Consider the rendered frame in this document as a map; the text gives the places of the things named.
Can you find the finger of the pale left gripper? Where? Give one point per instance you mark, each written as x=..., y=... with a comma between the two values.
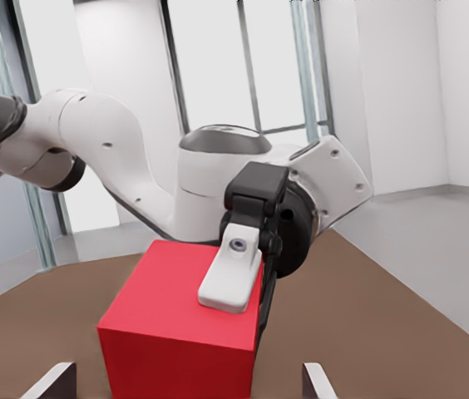
x=266, y=299
x=230, y=274

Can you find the red wooden cube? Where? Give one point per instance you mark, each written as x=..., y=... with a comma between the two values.
x=168, y=316

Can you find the pale right gripper right finger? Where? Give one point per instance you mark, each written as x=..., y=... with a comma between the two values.
x=315, y=380

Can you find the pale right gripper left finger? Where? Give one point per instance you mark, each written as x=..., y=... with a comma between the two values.
x=57, y=380

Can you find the silver frame post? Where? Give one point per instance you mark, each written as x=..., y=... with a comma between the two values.
x=311, y=70
x=14, y=137

